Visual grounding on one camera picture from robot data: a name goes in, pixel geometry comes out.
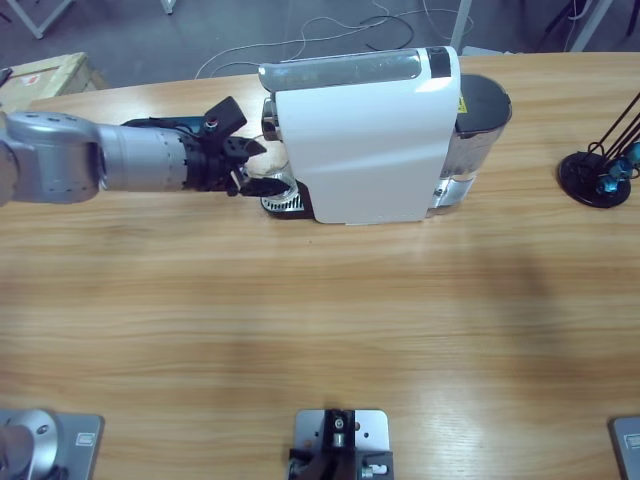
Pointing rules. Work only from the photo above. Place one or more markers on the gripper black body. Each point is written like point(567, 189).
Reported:
point(207, 165)

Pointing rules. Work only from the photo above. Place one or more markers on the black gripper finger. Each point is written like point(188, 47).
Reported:
point(245, 149)
point(260, 188)

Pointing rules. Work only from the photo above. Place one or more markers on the clear drinking glass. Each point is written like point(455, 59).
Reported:
point(272, 165)

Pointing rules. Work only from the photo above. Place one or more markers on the silver coffee machine lever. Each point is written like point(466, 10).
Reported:
point(340, 70)

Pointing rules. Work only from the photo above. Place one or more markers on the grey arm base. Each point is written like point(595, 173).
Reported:
point(627, 450)
point(75, 445)

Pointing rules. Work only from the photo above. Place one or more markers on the white capsule coffee machine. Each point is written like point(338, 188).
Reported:
point(360, 150)

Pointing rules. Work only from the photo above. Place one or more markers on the blue coffee capsule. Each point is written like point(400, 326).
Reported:
point(607, 186)
point(620, 170)
point(635, 154)

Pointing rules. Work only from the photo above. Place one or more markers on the black drip tray, metal grate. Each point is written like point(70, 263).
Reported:
point(290, 209)

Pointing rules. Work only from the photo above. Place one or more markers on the blue plastic tray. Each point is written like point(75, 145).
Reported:
point(187, 119)

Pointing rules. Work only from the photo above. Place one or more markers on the short white metal leg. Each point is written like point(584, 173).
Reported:
point(168, 6)

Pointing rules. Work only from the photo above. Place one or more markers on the wooden crate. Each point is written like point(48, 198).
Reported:
point(50, 75)

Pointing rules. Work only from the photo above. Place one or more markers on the clear water tank, black lid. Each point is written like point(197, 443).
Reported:
point(480, 100)

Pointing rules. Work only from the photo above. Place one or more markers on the black capsule stand with rods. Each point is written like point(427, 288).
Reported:
point(575, 175)

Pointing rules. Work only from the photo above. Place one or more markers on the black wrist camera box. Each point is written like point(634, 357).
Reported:
point(227, 112)

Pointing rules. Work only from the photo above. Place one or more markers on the white metal table frame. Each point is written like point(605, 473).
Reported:
point(37, 27)

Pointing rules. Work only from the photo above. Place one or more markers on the centre metal camera mount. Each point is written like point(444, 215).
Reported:
point(310, 430)

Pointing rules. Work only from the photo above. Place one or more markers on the white metal post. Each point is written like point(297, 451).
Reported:
point(461, 22)

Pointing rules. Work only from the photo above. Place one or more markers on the white metal frame leg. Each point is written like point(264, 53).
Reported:
point(587, 27)

